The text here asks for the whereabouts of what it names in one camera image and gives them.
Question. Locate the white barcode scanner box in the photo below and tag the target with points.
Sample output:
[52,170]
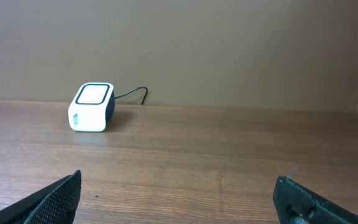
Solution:
[92,107]

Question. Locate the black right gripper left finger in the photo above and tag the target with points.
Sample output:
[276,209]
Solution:
[55,203]

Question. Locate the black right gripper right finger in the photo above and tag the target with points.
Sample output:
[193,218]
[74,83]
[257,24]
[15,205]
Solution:
[295,203]

